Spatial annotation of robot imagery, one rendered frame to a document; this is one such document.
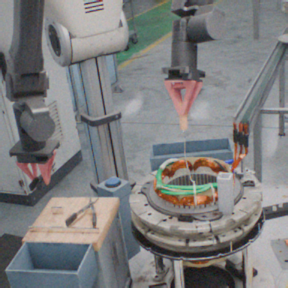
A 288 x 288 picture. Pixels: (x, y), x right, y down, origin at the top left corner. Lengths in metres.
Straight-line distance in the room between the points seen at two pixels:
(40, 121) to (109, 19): 0.52
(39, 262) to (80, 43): 0.61
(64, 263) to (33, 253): 0.08
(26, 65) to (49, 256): 0.45
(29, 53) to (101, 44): 0.47
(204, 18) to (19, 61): 0.38
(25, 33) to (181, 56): 0.33
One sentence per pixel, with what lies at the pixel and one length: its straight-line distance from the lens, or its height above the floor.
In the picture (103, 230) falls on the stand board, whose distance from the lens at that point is 1.08.
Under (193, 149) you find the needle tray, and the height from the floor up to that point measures 1.03.
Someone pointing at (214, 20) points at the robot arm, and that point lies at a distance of 0.96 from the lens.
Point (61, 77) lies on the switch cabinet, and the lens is 3.71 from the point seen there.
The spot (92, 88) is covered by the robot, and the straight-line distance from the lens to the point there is 1.42.
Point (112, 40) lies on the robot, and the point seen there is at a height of 1.41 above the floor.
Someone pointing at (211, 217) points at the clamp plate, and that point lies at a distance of 1.01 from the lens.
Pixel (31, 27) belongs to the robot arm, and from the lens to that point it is 0.91.
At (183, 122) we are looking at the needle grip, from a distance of 1.01.
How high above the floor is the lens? 1.66
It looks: 26 degrees down
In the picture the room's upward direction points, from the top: 9 degrees counter-clockwise
